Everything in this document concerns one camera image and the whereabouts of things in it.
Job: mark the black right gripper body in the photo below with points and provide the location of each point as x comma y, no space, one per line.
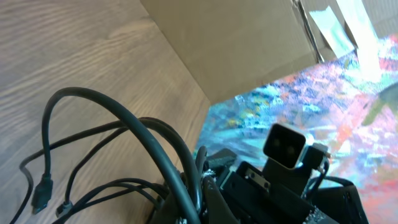
277,194

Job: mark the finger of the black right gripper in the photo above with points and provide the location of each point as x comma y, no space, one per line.
220,160

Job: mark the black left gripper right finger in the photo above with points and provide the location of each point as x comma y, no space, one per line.
218,211

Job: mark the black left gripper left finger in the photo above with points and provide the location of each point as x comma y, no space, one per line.
171,211

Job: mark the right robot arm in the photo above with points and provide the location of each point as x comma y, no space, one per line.
339,196

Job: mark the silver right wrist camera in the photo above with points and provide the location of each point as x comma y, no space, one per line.
285,146

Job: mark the brown cardboard wall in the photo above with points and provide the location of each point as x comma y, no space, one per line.
233,46

